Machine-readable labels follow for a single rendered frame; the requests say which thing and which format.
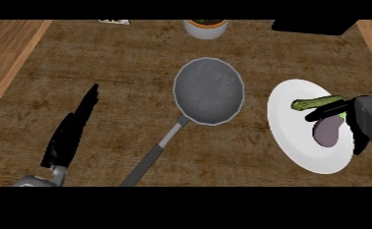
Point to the white plant pot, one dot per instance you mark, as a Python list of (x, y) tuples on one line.
[(206, 29)]

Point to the patterned white packet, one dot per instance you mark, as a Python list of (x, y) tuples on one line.
[(114, 21)]

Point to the grey frying pan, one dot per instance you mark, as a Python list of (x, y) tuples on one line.
[(209, 92)]

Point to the white plate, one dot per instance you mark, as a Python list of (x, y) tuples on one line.
[(296, 134)]

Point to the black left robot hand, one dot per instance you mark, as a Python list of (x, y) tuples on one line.
[(68, 134)]

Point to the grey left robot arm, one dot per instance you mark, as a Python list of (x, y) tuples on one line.
[(46, 179)]

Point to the purple eggplant with green stem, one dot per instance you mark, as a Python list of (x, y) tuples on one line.
[(328, 131)]

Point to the black appliance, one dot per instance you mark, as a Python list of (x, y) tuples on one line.
[(312, 26)]

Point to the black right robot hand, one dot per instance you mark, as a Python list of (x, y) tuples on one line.
[(361, 121)]

